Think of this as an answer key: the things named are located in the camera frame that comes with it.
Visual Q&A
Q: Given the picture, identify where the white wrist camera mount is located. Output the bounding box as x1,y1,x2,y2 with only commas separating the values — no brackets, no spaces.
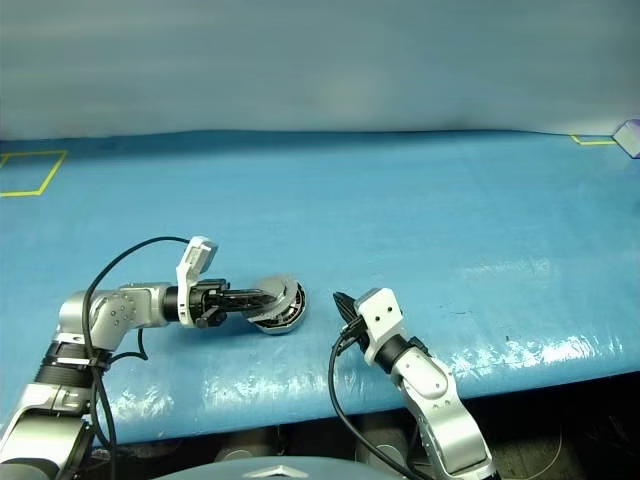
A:
353,287,405,365
174,234,221,330

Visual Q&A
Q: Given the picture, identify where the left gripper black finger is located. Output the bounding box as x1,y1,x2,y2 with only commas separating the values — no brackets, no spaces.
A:
221,298,276,315
219,287,272,302

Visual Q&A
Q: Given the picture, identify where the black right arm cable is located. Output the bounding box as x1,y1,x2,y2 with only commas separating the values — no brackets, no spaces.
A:
326,324,427,480

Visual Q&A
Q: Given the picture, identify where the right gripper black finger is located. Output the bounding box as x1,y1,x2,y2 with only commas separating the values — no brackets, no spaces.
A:
332,291,352,324
340,292,360,324

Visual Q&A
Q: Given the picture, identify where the motor base with copper windings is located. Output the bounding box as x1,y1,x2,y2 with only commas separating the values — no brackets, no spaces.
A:
255,280,310,336

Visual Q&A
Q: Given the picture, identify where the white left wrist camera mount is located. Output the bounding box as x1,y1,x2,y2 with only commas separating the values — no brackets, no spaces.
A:
174,234,221,330

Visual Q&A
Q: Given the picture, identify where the white box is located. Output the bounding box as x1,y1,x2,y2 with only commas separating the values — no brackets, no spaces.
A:
611,118,640,161

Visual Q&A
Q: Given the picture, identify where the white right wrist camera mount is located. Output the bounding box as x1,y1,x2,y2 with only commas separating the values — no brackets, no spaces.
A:
353,287,405,365

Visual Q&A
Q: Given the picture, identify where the blue plastic table cover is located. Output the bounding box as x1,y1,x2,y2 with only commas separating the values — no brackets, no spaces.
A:
0,129,640,447

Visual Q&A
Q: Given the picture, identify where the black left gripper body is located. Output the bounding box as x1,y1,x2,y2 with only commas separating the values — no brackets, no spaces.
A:
189,279,232,331

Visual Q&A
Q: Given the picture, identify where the grey robot torso with emblem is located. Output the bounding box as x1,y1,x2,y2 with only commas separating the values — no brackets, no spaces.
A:
159,453,414,480

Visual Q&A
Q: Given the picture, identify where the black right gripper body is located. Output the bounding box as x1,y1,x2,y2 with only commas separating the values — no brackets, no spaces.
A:
339,314,373,359

